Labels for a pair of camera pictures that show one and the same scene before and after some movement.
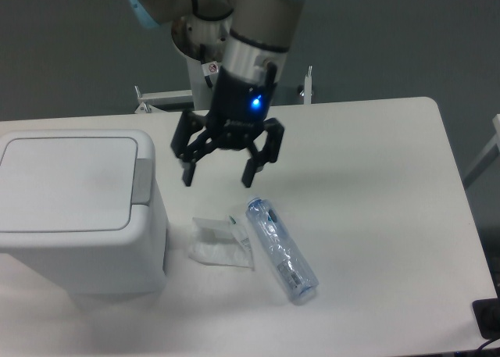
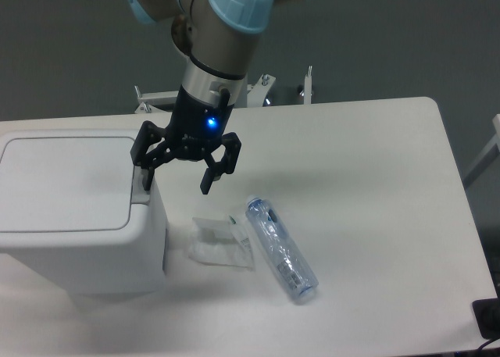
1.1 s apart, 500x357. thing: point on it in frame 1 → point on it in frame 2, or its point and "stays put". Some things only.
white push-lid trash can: x=82 y=208 stays put
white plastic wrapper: x=219 y=241 stays put
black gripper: x=238 y=107 → x=194 y=130
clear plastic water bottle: x=294 y=269 stays put
